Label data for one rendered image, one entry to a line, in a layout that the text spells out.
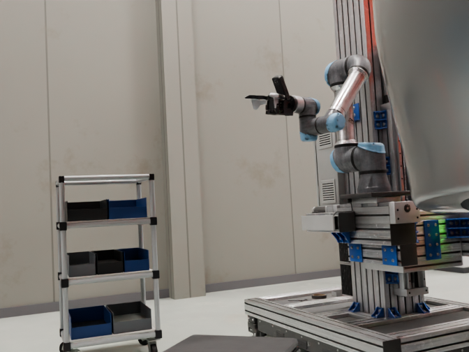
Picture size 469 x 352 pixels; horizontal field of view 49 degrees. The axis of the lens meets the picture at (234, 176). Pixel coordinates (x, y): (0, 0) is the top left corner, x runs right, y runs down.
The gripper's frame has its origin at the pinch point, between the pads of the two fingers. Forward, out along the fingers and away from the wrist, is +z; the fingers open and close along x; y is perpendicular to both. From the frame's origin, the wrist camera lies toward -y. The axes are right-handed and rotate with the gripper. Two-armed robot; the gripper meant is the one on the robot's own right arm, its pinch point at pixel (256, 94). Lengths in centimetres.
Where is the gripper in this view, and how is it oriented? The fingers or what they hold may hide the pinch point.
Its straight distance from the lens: 212.6
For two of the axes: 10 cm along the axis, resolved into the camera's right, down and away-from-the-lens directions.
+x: -6.3, -0.5, 7.8
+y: -0.3, 10.0, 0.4
